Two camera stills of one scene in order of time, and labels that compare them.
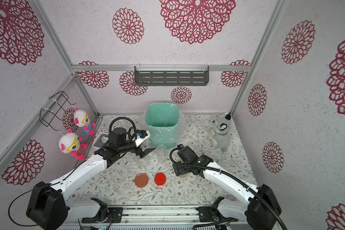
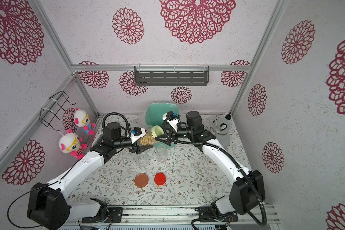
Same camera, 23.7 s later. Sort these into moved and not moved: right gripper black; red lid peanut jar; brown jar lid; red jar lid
Moved: right gripper black
Not moved: brown jar lid; red jar lid; red lid peanut jar
